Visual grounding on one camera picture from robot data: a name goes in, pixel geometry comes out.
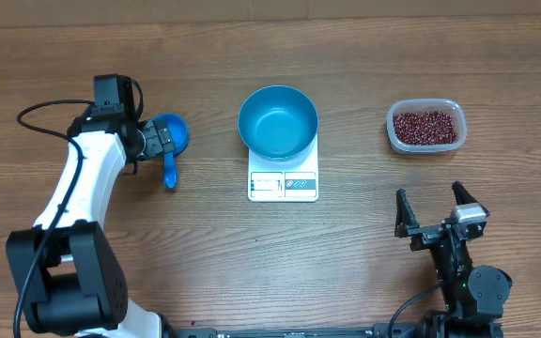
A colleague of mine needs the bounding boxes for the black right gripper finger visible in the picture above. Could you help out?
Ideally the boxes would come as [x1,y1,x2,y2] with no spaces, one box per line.
[394,189,420,238]
[452,181,476,206]

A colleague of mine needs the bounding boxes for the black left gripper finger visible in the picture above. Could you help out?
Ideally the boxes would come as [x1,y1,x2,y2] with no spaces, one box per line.
[153,119,175,154]
[140,120,162,158]

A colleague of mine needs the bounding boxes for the blue plastic scoop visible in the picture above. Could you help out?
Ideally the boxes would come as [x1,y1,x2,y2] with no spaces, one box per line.
[154,114,190,189]

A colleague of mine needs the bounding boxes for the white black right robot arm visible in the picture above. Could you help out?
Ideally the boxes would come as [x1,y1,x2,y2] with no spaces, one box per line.
[387,181,513,337]

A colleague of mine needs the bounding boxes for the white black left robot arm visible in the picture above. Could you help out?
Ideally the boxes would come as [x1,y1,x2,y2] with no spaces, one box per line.
[6,101,188,337]

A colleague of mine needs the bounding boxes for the white digital kitchen scale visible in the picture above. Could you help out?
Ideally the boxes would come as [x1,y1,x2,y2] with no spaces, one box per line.
[247,137,319,203]

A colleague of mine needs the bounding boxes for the teal blue bowl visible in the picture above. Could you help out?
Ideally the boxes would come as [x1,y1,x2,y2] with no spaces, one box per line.
[238,84,319,161]

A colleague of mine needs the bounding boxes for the red adzuki beans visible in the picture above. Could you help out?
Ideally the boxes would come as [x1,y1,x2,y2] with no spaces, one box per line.
[393,111,458,146]

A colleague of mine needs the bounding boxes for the clear plastic food container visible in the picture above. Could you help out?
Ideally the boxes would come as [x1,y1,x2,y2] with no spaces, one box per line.
[386,99,468,155]

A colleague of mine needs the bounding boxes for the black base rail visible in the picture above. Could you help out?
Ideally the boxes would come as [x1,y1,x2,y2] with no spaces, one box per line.
[166,322,422,338]

